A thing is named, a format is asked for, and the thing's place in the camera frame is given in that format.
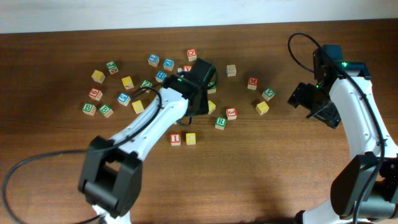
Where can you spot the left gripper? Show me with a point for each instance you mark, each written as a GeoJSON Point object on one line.
{"type": "Point", "coordinates": [203, 109]}

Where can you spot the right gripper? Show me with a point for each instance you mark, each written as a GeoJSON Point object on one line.
{"type": "Point", "coordinates": [328, 116]}

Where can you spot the yellow C block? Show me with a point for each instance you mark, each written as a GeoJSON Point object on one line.
{"type": "Point", "coordinates": [191, 139]}

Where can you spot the red I block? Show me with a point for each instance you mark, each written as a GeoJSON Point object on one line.
{"type": "Point", "coordinates": [175, 139]}

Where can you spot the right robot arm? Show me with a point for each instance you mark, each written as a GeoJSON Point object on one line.
{"type": "Point", "coordinates": [365, 191]}

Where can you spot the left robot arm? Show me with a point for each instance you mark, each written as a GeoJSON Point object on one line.
{"type": "Point", "coordinates": [111, 177]}

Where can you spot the red Y block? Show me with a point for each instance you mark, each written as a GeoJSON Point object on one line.
{"type": "Point", "coordinates": [187, 68]}

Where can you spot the green N block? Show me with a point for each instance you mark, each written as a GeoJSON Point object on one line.
{"type": "Point", "coordinates": [211, 88]}

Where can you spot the yellow block centre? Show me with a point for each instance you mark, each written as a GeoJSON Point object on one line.
{"type": "Point", "coordinates": [211, 107]}

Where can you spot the red C block top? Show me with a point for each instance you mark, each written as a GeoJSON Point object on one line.
{"type": "Point", "coordinates": [191, 54]}

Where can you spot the blue D block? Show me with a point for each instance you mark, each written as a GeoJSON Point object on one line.
{"type": "Point", "coordinates": [168, 64]}

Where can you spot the blue H block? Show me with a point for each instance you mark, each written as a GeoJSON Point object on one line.
{"type": "Point", "coordinates": [160, 76]}

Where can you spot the plain wooden block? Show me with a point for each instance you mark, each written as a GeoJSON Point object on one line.
{"type": "Point", "coordinates": [231, 70]}

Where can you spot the blue block top left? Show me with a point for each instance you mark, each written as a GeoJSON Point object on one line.
{"type": "Point", "coordinates": [153, 60]}

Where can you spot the green R block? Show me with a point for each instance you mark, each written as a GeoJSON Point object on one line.
{"type": "Point", "coordinates": [220, 123]}

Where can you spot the red 3 block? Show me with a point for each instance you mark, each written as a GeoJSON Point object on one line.
{"type": "Point", "coordinates": [231, 113]}

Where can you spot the green Z block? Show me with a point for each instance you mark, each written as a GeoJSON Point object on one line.
{"type": "Point", "coordinates": [146, 83]}

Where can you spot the red M block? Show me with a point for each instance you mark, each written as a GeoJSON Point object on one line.
{"type": "Point", "coordinates": [253, 83]}

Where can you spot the yellow S block left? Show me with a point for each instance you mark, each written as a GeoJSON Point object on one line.
{"type": "Point", "coordinates": [138, 106]}

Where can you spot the yellow s block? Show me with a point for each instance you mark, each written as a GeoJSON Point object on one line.
{"type": "Point", "coordinates": [262, 108]}
{"type": "Point", "coordinates": [138, 106]}

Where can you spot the green V block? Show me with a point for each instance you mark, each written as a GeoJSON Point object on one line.
{"type": "Point", "coordinates": [268, 94]}

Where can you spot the yellow block upper left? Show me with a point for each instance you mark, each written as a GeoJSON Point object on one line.
{"type": "Point", "coordinates": [127, 83]}

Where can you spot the blue 5 block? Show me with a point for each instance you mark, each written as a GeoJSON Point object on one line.
{"type": "Point", "coordinates": [123, 99]}

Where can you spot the yellow S block right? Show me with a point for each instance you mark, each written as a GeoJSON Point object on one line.
{"type": "Point", "coordinates": [262, 108]}

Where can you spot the green J block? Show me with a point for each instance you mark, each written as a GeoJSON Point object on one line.
{"type": "Point", "coordinates": [112, 67]}

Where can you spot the green B block right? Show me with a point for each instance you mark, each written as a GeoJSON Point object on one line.
{"type": "Point", "coordinates": [106, 110]}

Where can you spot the green b block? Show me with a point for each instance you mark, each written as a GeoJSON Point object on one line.
{"type": "Point", "coordinates": [106, 110]}
{"type": "Point", "coordinates": [89, 108]}

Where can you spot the yellow block far left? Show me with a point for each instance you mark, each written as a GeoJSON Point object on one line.
{"type": "Point", "coordinates": [98, 76]}

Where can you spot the red 9 block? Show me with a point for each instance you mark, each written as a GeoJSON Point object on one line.
{"type": "Point", "coordinates": [95, 94]}

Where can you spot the green B block left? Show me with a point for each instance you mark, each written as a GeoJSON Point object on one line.
{"type": "Point", "coordinates": [89, 108]}

